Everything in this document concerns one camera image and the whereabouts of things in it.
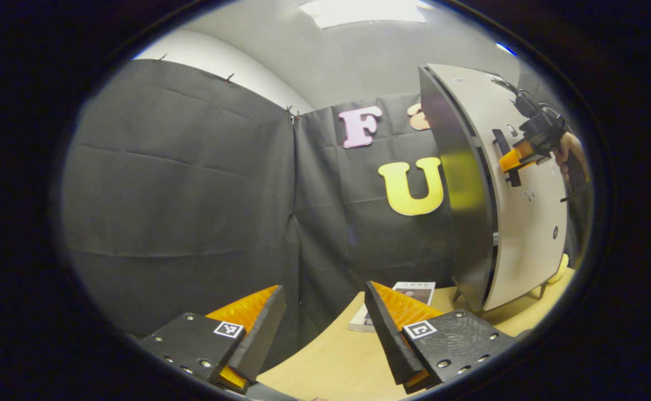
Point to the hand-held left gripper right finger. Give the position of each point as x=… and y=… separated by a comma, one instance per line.
x=392, y=340

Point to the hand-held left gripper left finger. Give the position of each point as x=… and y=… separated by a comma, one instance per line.
x=258, y=340

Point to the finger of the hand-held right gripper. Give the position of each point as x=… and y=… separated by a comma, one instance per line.
x=512, y=160

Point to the dark grey cabinet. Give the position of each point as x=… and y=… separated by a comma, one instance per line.
x=459, y=223

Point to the light grey cabinet door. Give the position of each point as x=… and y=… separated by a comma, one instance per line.
x=526, y=250

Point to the white covered book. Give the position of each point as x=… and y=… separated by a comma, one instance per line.
x=358, y=324

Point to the book with portrait cover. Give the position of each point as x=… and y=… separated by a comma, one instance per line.
x=414, y=291

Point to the ceiling light panel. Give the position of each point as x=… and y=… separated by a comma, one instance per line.
x=359, y=12
x=506, y=49

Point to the yellow fluffy sponge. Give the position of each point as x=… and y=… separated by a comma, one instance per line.
x=560, y=270

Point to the black backdrop cloth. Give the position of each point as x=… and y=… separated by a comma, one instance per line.
x=180, y=195

